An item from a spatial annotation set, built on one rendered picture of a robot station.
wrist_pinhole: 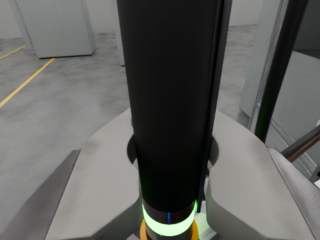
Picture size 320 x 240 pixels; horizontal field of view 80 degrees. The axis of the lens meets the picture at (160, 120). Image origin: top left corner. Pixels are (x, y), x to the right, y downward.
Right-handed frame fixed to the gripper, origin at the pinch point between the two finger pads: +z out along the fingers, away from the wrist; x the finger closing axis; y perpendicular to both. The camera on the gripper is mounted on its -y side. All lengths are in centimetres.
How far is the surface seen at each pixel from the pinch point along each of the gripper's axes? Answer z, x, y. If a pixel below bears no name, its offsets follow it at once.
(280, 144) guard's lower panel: 83, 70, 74
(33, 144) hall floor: 197, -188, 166
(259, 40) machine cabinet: 272, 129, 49
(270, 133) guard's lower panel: 95, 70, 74
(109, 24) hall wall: 1184, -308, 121
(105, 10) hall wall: 1181, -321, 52
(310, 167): 57, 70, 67
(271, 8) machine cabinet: 263, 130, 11
